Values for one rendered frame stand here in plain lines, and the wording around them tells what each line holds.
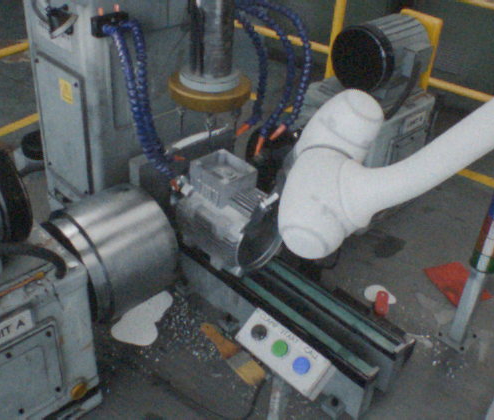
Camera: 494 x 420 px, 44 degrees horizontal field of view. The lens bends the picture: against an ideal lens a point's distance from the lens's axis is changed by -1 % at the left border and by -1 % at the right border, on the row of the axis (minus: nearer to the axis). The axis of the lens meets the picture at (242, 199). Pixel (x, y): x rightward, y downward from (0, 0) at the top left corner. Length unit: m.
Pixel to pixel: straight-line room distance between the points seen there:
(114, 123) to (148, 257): 0.39
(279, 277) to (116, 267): 0.44
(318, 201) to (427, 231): 1.05
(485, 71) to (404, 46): 2.70
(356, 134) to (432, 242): 0.93
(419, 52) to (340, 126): 0.77
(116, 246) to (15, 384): 0.30
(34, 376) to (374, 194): 0.67
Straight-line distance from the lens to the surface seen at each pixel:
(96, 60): 1.38
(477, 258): 1.42
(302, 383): 1.07
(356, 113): 0.98
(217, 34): 1.27
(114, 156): 1.51
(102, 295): 1.20
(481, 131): 0.90
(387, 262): 1.75
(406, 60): 1.73
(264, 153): 1.60
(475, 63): 4.41
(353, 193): 0.89
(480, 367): 1.55
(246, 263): 1.44
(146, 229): 1.22
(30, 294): 1.07
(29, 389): 1.19
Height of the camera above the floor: 1.87
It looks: 34 degrees down
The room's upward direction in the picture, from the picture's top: 4 degrees clockwise
